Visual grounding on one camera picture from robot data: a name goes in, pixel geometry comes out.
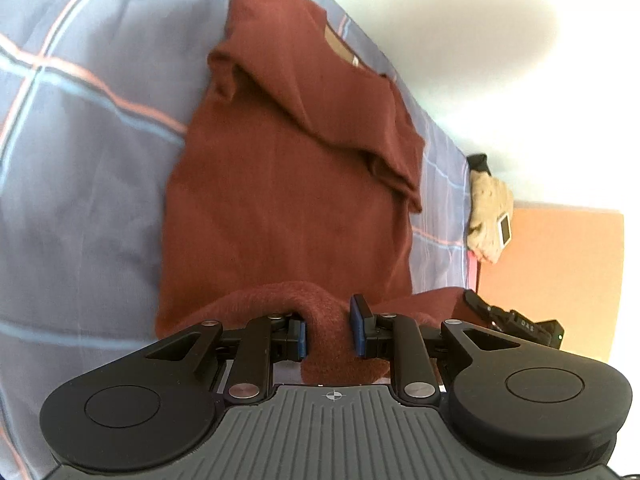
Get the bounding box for blue plaid bed sheet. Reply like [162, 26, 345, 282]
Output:
[0, 0, 482, 480]

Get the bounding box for white garment tag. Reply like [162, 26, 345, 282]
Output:
[498, 212, 512, 248]

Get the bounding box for tan knit garment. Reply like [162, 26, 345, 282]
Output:
[466, 171, 514, 263]

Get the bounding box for black garment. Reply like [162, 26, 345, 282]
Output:
[466, 153, 491, 176]

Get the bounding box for orange wooden cabinet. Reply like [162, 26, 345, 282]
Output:
[478, 206, 624, 362]

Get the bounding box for maroon knit sweater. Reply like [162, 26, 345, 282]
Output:
[155, 0, 476, 386]

